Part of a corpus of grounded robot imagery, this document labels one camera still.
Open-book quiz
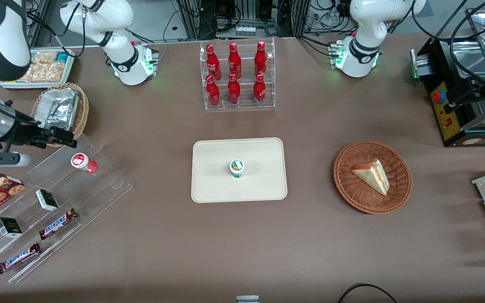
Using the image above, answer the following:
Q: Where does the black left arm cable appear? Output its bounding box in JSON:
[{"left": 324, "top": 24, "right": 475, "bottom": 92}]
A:
[{"left": 411, "top": 0, "right": 485, "bottom": 91}]

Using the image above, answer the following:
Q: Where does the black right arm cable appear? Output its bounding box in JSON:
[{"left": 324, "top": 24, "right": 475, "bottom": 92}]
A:
[{"left": 26, "top": 6, "right": 87, "bottom": 58}]

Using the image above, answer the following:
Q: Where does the shiny metal tray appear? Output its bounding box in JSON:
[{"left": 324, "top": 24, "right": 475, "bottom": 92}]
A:
[{"left": 465, "top": 7, "right": 485, "bottom": 51}]

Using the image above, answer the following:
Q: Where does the clear acrylic stepped display stand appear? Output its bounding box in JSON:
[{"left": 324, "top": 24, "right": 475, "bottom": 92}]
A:
[{"left": 0, "top": 134, "right": 133, "bottom": 283}]

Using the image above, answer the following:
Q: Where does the aluminium foil container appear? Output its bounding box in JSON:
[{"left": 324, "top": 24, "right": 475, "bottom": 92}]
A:
[{"left": 40, "top": 88, "right": 79, "bottom": 132}]

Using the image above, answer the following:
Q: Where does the black sealing machine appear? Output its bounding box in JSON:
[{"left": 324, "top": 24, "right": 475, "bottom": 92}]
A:
[{"left": 410, "top": 8, "right": 485, "bottom": 147}]

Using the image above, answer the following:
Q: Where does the large clear cracker bag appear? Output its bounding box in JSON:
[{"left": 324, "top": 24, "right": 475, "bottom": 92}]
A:
[{"left": 17, "top": 62, "right": 65, "bottom": 83}]

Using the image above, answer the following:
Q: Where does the red cola bottle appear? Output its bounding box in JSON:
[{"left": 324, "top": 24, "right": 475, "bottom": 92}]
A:
[
  {"left": 227, "top": 73, "right": 241, "bottom": 105},
  {"left": 228, "top": 42, "right": 243, "bottom": 80},
  {"left": 205, "top": 44, "right": 222, "bottom": 81},
  {"left": 253, "top": 74, "right": 267, "bottom": 105},
  {"left": 205, "top": 75, "right": 221, "bottom": 107},
  {"left": 254, "top": 40, "right": 268, "bottom": 77}
]

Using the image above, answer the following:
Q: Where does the white plastic bin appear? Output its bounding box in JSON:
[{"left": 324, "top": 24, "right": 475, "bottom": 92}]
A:
[{"left": 0, "top": 49, "right": 76, "bottom": 90}]

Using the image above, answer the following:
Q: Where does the wrapped sandwich wedge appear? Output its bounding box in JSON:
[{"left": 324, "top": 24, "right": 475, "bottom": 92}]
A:
[{"left": 351, "top": 159, "right": 390, "bottom": 196}]

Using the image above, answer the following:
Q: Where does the small clear cracker bag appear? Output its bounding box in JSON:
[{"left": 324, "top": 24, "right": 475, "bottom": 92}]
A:
[{"left": 31, "top": 51, "right": 58, "bottom": 64}]

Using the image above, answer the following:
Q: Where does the green-lidded yogurt cup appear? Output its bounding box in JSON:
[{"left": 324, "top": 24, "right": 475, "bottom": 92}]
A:
[{"left": 229, "top": 159, "right": 245, "bottom": 179}]

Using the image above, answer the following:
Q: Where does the Snickers chocolate bar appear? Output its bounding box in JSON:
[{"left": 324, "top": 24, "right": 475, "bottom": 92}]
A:
[
  {"left": 0, "top": 242, "right": 41, "bottom": 274},
  {"left": 39, "top": 208, "right": 78, "bottom": 240}
]

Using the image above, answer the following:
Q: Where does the red gum bottle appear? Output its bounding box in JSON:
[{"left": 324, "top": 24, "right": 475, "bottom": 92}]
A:
[{"left": 71, "top": 152, "right": 99, "bottom": 174}]

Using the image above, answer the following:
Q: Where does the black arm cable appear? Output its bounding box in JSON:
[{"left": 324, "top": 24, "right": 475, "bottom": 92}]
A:
[
  {"left": 411, "top": 0, "right": 485, "bottom": 91},
  {"left": 26, "top": 6, "right": 87, "bottom": 58}
]

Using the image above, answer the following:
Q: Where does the small black box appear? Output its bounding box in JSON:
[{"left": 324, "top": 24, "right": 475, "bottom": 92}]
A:
[
  {"left": 35, "top": 189, "right": 59, "bottom": 212},
  {"left": 0, "top": 217, "right": 23, "bottom": 239}
]

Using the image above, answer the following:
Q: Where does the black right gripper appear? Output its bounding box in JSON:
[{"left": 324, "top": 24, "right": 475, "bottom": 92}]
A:
[{"left": 2, "top": 120, "right": 78, "bottom": 149}]

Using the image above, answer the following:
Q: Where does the clear acrylic bottle rack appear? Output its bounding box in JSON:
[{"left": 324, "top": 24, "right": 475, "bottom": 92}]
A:
[{"left": 199, "top": 37, "right": 276, "bottom": 111}]

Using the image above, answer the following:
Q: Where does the reddish brown wicker basket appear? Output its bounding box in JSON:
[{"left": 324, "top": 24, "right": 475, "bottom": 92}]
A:
[{"left": 333, "top": 140, "right": 413, "bottom": 215}]

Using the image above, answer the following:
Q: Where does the cream plastic tray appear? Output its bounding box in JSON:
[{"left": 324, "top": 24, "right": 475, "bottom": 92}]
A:
[{"left": 191, "top": 138, "right": 288, "bottom": 204}]

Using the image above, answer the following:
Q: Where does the black cable loop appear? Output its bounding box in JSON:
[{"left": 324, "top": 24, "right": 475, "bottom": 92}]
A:
[{"left": 337, "top": 283, "right": 399, "bottom": 303}]

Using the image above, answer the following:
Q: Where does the light tan wicker basket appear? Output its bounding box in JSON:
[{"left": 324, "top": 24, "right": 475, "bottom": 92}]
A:
[{"left": 29, "top": 82, "right": 90, "bottom": 147}]

